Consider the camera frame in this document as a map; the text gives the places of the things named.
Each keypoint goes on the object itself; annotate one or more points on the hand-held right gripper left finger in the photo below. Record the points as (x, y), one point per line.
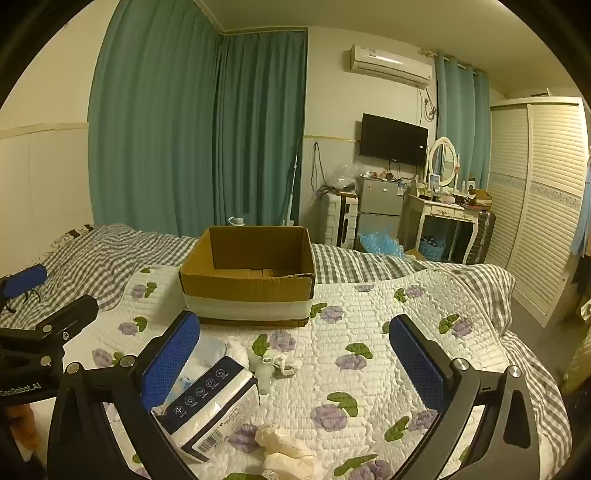
(171, 361)

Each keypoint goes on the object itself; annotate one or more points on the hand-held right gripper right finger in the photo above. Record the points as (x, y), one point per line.
(415, 361)

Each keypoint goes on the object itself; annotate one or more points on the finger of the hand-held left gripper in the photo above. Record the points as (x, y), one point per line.
(69, 314)
(25, 279)

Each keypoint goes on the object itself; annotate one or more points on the light blue cloth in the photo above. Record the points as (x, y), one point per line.
(210, 351)

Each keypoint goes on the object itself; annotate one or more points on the white blue tissue pack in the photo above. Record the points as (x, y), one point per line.
(207, 406)

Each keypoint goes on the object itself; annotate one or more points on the white cloth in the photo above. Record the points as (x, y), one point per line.
(238, 350)

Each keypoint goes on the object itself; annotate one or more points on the brown cardboard box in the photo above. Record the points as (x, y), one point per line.
(231, 287)

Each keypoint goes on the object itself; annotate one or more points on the white sock bundle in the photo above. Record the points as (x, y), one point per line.
(274, 364)

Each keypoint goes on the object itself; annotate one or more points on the person's left forearm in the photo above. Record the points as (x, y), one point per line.
(23, 427)

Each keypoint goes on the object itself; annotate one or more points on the brown patterned pillow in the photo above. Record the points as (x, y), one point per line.
(74, 233)

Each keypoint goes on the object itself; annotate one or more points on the white floral quilt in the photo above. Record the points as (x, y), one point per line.
(360, 323)

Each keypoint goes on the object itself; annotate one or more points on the grey checked bed sheet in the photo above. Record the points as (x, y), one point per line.
(115, 254)

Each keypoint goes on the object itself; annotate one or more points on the small floor carton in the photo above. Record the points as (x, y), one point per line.
(414, 254)

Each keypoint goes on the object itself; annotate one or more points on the blue basket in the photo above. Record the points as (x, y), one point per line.
(431, 249)

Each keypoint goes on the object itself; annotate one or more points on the blue plastic bag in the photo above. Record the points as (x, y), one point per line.
(378, 242)

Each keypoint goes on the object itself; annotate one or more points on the dark suitcase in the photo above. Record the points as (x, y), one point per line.
(485, 235)

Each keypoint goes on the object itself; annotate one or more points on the white dressing table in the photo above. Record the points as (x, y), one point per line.
(438, 210)

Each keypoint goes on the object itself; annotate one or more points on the clear water bottle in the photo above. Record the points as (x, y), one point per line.
(236, 220)

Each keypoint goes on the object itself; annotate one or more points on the grey small fridge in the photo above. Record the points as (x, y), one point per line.
(378, 203)

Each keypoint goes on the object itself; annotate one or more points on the white suitcase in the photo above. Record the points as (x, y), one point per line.
(339, 217)

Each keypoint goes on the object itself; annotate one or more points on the clear plastic bag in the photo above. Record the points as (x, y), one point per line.
(344, 177)

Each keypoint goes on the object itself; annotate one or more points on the white louvred wardrobe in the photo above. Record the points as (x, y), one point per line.
(531, 198)

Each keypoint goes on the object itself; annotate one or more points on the white oval mirror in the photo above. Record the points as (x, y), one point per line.
(443, 159)

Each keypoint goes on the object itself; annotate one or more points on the wide green curtain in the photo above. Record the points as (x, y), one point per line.
(152, 120)

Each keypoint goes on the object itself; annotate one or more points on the white mop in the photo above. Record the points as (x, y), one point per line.
(292, 194)

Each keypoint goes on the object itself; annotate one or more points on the narrow green curtain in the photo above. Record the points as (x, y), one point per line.
(461, 120)

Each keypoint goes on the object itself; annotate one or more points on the air conditioner pipe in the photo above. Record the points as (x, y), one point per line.
(431, 104)

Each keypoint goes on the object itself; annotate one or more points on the white air conditioner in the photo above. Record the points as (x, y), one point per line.
(390, 62)

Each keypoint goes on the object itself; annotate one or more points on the black wall television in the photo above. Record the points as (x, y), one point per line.
(392, 139)

